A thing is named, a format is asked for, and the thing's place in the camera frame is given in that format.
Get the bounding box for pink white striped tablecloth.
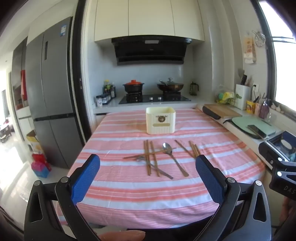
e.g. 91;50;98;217
57;108;266;230

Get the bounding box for window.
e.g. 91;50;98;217
266;14;296;112

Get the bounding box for kitchen sink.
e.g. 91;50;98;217
267;131;296;163

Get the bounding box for black smartphone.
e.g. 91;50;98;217
247;124;268;139

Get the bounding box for cardboard box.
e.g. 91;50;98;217
26;129;45;155

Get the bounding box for wall hanging calendar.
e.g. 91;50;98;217
244;35;257;65

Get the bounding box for gold handled steel spoon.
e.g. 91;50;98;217
162;142;189;177

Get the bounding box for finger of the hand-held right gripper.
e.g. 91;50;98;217
258;140;287;169

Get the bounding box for garlic bulbs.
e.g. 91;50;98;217
270;103;284;114

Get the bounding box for wooden cutting board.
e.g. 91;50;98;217
203;103;242;119

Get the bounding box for cream ribbed utensil holder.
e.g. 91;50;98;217
145;106;176;135

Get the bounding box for person's left hand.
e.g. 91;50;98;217
99;230;146;241

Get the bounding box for black gas stove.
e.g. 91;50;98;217
119;91;191;105

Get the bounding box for group of sauce bottles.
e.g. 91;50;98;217
103;79;116;99

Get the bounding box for purple bottle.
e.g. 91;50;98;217
259;98;271;119

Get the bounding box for grey refrigerator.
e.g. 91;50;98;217
25;16;82;169

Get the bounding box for red and pink boxes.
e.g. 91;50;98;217
31;153;52;179

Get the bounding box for red hanging cloth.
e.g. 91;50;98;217
20;70;28;96

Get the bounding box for wire wall hook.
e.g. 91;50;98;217
252;30;267;47

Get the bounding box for yellow green plastic bags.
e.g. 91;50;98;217
216;90;237;105

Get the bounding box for black pot with orange lid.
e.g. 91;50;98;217
122;80;145;94

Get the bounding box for white upper cabinets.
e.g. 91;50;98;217
94;0;206;42

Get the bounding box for all steel spoon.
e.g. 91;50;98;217
136;156;174;180

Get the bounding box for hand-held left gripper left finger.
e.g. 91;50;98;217
24;153;101;241

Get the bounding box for black range hood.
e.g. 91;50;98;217
111;35;193;66

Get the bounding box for white knife block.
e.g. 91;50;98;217
235;84;251;111

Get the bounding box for wok with glass lid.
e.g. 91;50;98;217
157;78;184;92

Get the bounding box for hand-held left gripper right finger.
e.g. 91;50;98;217
195;154;273;241

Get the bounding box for green cutting board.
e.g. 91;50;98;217
223;115;277;140

